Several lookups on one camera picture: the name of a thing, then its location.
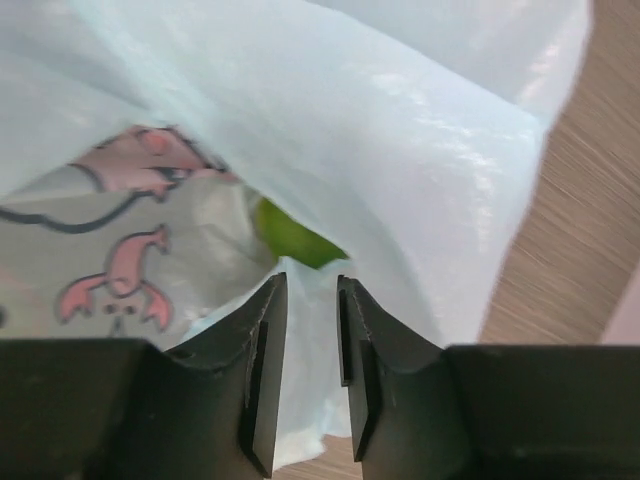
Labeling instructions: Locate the green yellow fake citrus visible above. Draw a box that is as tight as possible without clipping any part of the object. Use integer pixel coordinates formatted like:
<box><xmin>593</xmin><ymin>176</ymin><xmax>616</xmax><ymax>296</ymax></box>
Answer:
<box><xmin>254</xmin><ymin>198</ymin><xmax>348</xmax><ymax>269</ymax></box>

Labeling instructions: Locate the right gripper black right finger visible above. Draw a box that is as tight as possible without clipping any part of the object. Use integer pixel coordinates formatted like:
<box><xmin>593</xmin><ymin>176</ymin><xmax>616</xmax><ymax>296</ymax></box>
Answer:
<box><xmin>337</xmin><ymin>276</ymin><xmax>639</xmax><ymax>479</ymax></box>

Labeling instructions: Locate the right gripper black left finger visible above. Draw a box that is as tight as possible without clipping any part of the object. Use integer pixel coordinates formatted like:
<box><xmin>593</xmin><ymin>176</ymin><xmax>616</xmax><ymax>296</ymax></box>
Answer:
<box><xmin>1</xmin><ymin>274</ymin><xmax>287</xmax><ymax>479</ymax></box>

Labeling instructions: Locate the light blue printed plastic bag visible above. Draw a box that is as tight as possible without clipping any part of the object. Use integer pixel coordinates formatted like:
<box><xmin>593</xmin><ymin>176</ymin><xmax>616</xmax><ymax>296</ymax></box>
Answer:
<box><xmin>1</xmin><ymin>1</ymin><xmax>592</xmax><ymax>472</ymax></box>

